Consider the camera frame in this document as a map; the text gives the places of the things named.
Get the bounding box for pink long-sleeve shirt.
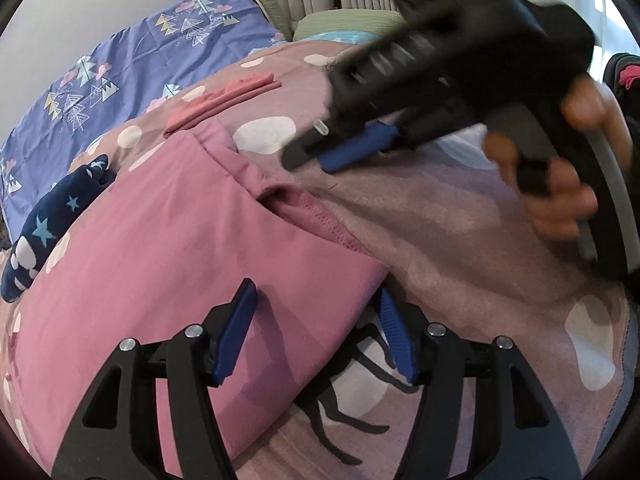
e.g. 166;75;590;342
10;127;391;480

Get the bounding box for grey strap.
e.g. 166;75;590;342
577;127;626;263

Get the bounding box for green pillow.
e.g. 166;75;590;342
257;0;297;41
292;8;406;43

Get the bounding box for folded navy star cloth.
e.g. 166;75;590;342
0;154;116;303

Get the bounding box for light blue star sheet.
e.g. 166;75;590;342
272;30;373;47

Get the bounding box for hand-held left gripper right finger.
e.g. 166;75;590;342
377;287;583;480

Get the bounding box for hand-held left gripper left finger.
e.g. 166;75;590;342
51;278;259;480

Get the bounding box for blue tree-print sheet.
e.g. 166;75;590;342
0;0;286;221

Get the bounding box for person's right hand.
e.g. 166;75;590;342
482;74;633;241

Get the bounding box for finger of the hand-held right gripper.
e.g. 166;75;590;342
281;122;353;171
317;124;402;174

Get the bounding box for polka dot deer blanket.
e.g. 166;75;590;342
0;40;631;480

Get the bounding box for folded coral clothes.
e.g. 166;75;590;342
165;74;283;136

